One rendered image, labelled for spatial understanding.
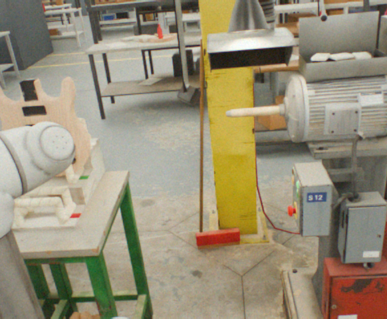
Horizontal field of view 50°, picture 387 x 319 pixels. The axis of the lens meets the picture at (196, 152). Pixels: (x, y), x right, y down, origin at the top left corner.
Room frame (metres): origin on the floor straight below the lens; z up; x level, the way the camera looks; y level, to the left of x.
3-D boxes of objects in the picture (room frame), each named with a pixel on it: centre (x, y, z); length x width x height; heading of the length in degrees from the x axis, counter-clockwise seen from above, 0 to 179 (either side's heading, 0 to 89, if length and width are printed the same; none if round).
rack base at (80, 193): (1.53, 0.59, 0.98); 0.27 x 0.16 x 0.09; 85
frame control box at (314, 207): (1.21, -0.44, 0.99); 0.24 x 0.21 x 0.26; 85
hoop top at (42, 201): (1.33, 0.61, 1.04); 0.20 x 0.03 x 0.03; 84
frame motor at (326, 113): (1.44, -0.55, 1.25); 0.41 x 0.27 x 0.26; 85
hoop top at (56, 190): (1.42, 0.61, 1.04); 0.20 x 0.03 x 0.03; 84
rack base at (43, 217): (1.38, 0.61, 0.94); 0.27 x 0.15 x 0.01; 85
